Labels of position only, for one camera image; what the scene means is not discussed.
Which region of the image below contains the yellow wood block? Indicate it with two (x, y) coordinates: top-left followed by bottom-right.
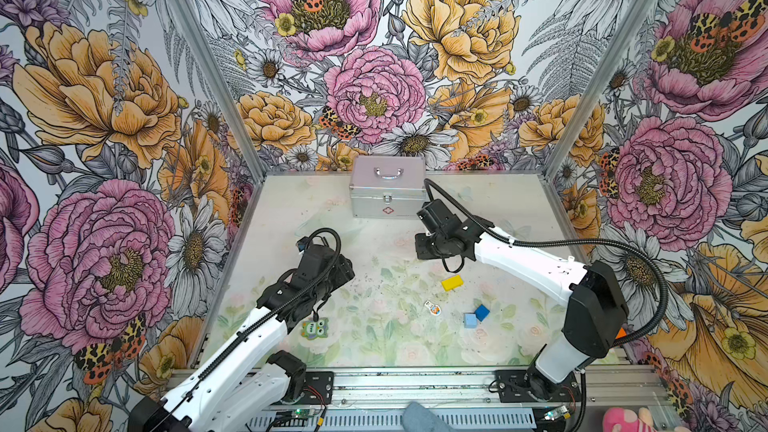
(441, 275), (464, 292)

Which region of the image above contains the dark blue wood cube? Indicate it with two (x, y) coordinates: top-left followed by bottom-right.
(474, 305), (490, 322)

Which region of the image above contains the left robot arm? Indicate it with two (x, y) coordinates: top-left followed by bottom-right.
(127, 243), (355, 431)

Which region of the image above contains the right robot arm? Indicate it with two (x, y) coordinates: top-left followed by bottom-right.
(415, 199), (628, 401)

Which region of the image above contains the clear glass bowl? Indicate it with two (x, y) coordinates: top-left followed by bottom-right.
(293, 208), (366, 250)

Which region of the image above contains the owl sticker toy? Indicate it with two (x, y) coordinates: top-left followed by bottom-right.
(301, 317), (329, 341)

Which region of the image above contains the small orange white toy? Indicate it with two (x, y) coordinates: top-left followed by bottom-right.
(424, 301), (441, 316)

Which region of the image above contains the silver first aid case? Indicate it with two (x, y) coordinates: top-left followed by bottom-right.
(349, 155), (427, 219)

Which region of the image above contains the light blue wood cube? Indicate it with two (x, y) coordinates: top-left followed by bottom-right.
(463, 313), (479, 329)

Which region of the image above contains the grey blue cloth object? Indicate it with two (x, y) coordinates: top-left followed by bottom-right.
(402, 402), (454, 432)

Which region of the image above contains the pink plush toy right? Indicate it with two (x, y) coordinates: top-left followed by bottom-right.
(602, 407), (690, 432)

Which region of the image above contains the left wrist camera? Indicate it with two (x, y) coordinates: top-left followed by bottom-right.
(296, 236), (314, 252)

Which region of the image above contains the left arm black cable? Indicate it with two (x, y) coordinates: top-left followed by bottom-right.
(149, 227), (343, 427)

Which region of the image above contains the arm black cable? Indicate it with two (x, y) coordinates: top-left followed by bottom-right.
(149, 227), (343, 427)
(423, 178), (669, 349)

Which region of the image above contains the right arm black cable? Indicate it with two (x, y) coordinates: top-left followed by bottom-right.
(423, 178), (669, 349)

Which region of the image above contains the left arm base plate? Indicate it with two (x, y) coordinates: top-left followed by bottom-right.
(296, 371), (335, 406)

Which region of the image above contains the aluminium front rail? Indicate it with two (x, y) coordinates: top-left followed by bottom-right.
(152, 365), (676, 432)

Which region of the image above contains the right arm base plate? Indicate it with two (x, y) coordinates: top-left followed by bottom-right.
(488, 369), (582, 403)

